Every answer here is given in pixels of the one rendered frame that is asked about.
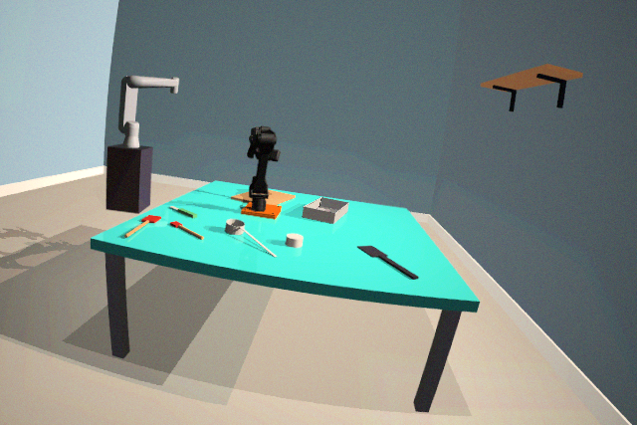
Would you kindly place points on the beige short cylinder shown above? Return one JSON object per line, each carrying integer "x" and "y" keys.
{"x": 294, "y": 240}

